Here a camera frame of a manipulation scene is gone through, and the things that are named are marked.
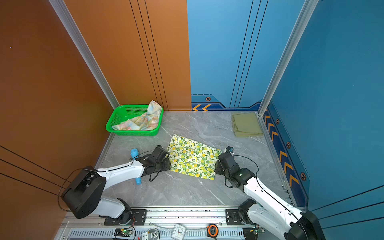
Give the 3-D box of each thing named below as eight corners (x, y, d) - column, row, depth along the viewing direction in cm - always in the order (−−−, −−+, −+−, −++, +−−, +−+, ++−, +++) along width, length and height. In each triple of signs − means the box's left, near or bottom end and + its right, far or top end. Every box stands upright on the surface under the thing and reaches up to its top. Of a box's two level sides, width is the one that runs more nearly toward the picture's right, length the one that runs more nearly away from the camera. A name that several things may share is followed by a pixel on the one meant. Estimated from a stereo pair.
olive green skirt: (234, 137, 108) (235, 134, 105) (230, 114, 122) (230, 112, 120) (262, 137, 108) (263, 134, 105) (254, 114, 122) (255, 112, 120)
